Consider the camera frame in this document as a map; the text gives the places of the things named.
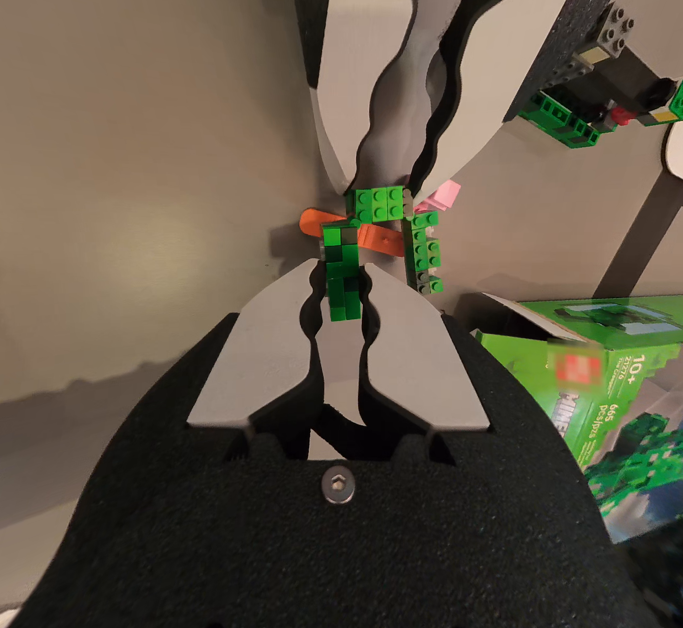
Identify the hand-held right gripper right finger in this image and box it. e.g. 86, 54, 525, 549
356, 262, 492, 434

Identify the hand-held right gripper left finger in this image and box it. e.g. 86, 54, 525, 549
186, 257, 326, 434

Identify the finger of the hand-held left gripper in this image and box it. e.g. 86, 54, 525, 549
407, 0, 581, 202
311, 0, 418, 197

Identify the tall green brick assembly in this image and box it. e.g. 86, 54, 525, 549
322, 216, 365, 323

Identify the green brick plate assembly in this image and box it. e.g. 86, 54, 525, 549
346, 187, 415, 224

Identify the white desk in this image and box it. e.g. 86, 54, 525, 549
0, 0, 683, 618

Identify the grey black green brick build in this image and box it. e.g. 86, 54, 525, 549
517, 3, 683, 151

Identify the green toy brick box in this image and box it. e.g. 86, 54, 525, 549
472, 293, 683, 546

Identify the green brick column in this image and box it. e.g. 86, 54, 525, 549
404, 211, 445, 296

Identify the orange brick separator tool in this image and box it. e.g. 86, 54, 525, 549
300, 209, 406, 261

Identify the pink brick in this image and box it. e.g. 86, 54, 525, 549
415, 180, 461, 213

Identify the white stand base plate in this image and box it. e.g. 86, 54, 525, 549
661, 120, 683, 179

